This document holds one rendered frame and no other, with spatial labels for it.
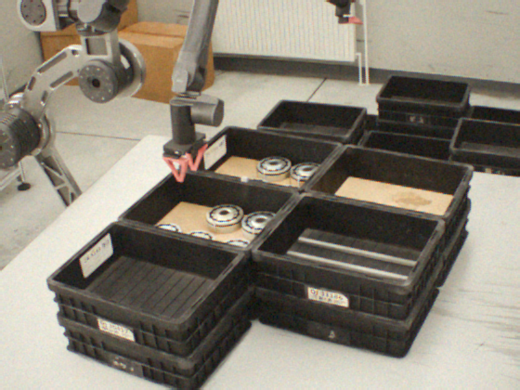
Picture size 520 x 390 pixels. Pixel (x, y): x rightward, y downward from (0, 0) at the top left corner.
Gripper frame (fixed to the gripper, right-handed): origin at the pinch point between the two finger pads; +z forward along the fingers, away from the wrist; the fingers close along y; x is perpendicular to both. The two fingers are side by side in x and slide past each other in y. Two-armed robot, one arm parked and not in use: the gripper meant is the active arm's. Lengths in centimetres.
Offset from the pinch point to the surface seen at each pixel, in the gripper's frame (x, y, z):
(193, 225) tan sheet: 6.9, 11.0, 23.6
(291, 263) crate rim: -32.0, -7.7, 12.4
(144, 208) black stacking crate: 17.6, 3.7, 17.0
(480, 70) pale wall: -6, 323, 87
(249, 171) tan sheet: 7.0, 43.6, 23.3
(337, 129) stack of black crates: 20, 145, 57
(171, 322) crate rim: -18.3, -37.6, 13.0
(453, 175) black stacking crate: -55, 51, 14
